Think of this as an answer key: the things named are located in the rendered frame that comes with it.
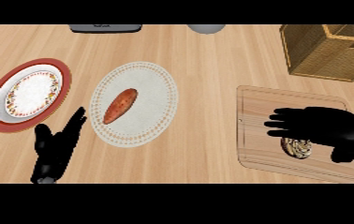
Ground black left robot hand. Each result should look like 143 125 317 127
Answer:
29 106 88 185

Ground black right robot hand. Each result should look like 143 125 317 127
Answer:
262 106 354 164

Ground chocolate swirl cupcake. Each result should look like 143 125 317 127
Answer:
279 137 314 159

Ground wooden cutting board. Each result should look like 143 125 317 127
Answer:
234 84 354 184

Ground wicker basket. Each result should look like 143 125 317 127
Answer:
277 24 354 83

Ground white floral patterned plate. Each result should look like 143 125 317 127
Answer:
0 64 65 125

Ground orange sweet potato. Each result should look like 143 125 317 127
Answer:
100 87 140 126

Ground red rimmed round placemat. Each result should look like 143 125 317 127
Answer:
0 57 74 134

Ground white round dotted placemat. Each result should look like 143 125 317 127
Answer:
88 61 180 148

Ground dark grey appliance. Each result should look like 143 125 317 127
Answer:
68 24 144 35

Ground grey rounded object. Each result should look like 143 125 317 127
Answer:
186 24 227 35

